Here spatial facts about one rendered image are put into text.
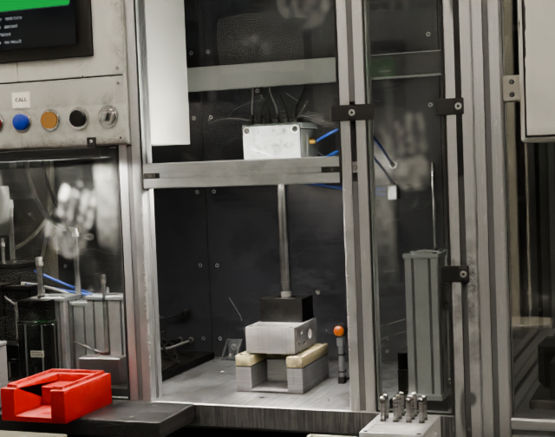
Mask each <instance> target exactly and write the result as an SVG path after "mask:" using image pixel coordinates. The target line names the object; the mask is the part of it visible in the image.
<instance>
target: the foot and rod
mask: <svg viewBox="0 0 555 437"><path fill-rule="evenodd" d="M277 219H278V241H279V263H280V285H281V294H271V295H269V296H266V297H262V298H259V301H260V322H277V323H303V322H305V321H307V320H309V319H311V318H313V297H312V295H291V261H290V238H289V215H288V193H287V185H277Z"/></svg>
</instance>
